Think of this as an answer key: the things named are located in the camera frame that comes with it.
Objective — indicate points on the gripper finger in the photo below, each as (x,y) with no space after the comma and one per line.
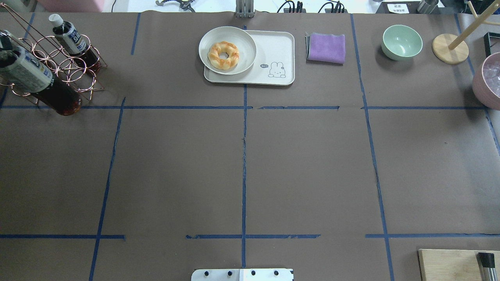
(5,41)

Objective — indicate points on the beige serving tray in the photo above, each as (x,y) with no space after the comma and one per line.
(274,63)

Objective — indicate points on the black glass holder tray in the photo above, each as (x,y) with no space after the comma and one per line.
(491,43)

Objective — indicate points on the pink storage box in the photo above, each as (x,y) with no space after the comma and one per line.
(72,5)

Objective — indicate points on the glazed donut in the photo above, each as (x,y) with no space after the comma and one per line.
(224,55)

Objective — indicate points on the beige round plate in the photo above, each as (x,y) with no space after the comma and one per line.
(245,43)

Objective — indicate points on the purple folded cloth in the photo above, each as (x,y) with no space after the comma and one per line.
(326,48)

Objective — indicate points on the mint green bowl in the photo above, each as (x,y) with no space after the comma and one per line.
(400,42)

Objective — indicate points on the metal jigger cup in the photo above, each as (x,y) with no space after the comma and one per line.
(426,6)

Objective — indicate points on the wooden cup tree stand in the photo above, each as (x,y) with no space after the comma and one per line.
(452,49)

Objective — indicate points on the pink bowl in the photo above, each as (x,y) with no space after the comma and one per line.
(481,89)

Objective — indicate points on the wooden cutting board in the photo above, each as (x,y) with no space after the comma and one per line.
(452,264)

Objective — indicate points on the clear ice cubes pile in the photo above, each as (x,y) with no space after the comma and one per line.
(491,73)

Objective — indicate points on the metal muddler black tip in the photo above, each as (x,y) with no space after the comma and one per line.
(487,266)

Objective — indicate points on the copper wire bottle rack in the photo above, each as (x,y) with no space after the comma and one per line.
(80,72)

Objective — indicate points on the aluminium frame post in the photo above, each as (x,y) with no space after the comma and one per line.
(245,8)

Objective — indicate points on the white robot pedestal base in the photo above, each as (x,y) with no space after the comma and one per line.
(259,274)

